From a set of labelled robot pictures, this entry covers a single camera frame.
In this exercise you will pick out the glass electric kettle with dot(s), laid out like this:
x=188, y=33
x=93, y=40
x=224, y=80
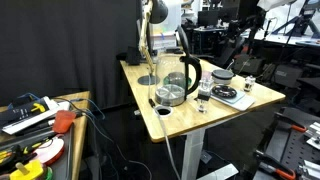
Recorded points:
x=170, y=95

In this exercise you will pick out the white kitchen scale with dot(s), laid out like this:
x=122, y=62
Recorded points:
x=244, y=103

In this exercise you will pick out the green round coaster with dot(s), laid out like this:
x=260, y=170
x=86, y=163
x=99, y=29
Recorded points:
x=165, y=81

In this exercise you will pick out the orange plastic cup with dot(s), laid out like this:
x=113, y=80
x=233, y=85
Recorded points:
x=63, y=120

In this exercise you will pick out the small clear shaker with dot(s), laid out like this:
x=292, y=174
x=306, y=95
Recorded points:
x=249, y=83

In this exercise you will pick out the black curtain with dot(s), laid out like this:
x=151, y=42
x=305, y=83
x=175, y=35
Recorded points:
x=66, y=43

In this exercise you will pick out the black computer monitor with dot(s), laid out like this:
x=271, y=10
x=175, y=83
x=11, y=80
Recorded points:
x=208, y=18

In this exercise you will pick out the yellow block with peg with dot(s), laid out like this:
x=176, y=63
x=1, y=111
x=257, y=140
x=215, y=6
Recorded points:
x=28, y=170

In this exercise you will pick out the wooden desk lamp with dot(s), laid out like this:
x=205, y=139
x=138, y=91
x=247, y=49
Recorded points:
x=144, y=36

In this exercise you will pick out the yellow black screwdriver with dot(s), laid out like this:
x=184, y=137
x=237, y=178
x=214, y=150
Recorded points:
x=33, y=145

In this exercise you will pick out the grey round container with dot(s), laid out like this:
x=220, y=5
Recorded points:
x=222, y=75

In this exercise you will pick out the black equipment case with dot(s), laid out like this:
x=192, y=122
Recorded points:
x=288, y=75

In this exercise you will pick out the black round disc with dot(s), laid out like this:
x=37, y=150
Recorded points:
x=224, y=91

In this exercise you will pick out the white red tape roll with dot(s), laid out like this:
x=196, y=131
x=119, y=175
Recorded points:
x=50, y=150

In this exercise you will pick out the white desk leg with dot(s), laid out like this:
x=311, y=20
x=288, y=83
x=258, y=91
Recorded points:
x=192, y=153

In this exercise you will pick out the stack of white boxes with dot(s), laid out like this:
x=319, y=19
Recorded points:
x=164, y=40

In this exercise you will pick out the green tape roll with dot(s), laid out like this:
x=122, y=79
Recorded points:
x=49, y=173

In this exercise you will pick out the white long box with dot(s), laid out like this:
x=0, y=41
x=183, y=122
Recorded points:
x=20, y=123

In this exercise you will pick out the black box speaker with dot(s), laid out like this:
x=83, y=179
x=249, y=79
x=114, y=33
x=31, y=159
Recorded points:
x=133, y=56

